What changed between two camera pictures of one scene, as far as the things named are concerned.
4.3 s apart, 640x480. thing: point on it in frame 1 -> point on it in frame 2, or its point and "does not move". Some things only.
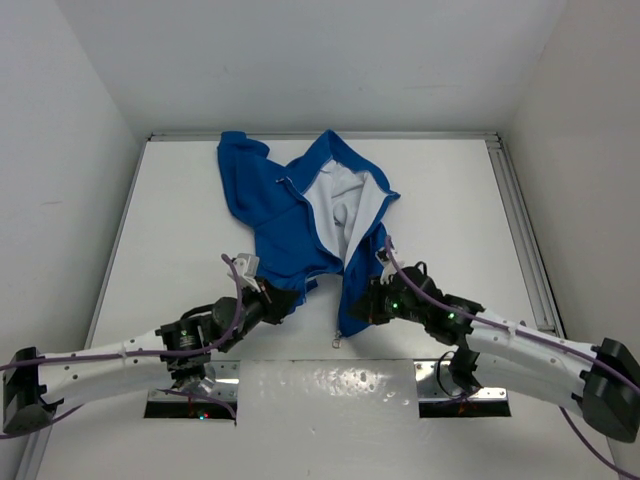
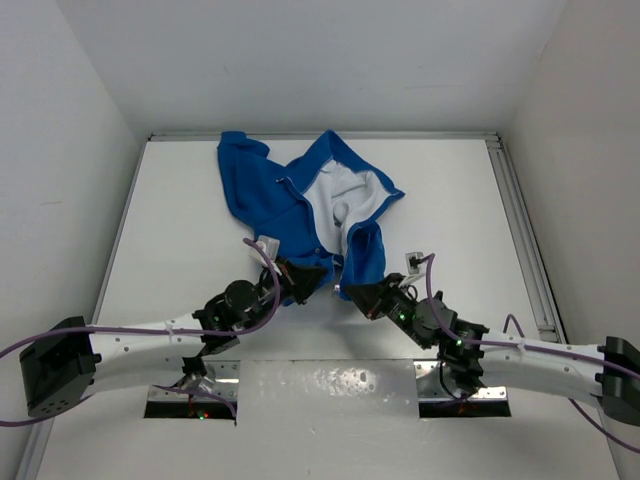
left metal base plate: x=224 y=388 does not move
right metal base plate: x=440 y=397 does not move
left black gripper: x=275 y=301 -> x=299 y=281
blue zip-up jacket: x=318 y=216 does not move
